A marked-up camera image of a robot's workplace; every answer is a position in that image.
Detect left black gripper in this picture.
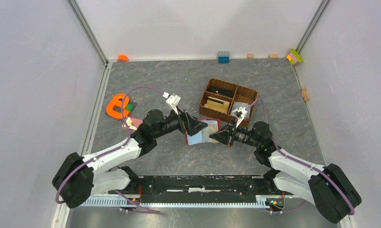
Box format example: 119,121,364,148
153,105,208,139

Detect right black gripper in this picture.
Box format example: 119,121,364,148
209,118,260,148

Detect red card holder wallet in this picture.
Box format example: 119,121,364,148
185,118,221,145

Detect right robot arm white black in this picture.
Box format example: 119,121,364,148
210,121,362,224

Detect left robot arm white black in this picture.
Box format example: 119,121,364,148
52,109,208,209

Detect grey cards in basket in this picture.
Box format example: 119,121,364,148
230,101,251,119

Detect beige cards in basket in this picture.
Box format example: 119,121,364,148
203,96,230,114

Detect black card in basket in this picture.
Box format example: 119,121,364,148
207,86,235,98

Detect pink picture card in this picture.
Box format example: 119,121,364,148
122,116,143,131

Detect woven brown basket organizer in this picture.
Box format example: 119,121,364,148
199,78,258,122

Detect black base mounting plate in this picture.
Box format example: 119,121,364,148
121,175,284,203

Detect green toy brick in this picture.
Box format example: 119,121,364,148
124,104,134,112

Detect blue grey toy bricks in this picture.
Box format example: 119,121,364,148
217,51,230,64

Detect orange plastic letter shape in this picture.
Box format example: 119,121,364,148
106,94,131,120

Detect curved wooden piece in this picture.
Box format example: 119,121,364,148
301,88,310,102

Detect orange round cap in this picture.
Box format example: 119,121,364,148
117,55,129,62

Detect green pink toy bricks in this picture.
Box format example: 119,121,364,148
286,49,304,65

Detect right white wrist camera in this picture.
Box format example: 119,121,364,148
231,107,248,128

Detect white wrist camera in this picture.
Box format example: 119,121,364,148
162,92,181,115
231,107,248,128

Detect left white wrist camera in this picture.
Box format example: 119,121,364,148
162,92,181,115

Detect slotted cable duct rail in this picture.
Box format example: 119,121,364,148
80,196,269,209

